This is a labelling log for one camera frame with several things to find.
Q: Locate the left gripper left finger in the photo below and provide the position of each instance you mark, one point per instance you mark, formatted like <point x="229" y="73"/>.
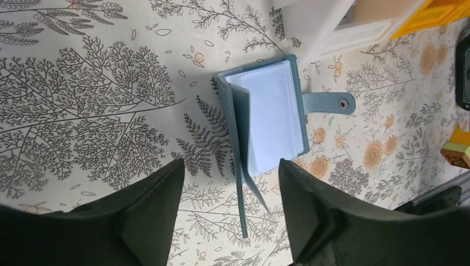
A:
<point x="132" y="226"/>

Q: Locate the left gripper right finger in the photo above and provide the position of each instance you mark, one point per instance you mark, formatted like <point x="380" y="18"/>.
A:
<point x="327" y="226"/>

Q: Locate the blue card holder wallet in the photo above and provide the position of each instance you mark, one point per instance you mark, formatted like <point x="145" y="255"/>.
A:
<point x="265" y="112"/>

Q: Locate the white card storage bin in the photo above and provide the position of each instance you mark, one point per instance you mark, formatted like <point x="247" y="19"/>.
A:
<point x="325" y="27"/>

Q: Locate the yellow card storage bin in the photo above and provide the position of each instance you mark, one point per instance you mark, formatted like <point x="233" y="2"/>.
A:
<point x="433" y="14"/>

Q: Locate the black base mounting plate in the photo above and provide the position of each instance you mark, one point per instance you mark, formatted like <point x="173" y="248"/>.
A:
<point x="446" y="199"/>

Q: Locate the small yellow green block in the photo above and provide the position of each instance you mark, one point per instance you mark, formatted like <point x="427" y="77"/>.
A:
<point x="456" y="150"/>

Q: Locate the black hard case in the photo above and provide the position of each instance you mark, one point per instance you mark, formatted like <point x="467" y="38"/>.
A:
<point x="462" y="73"/>

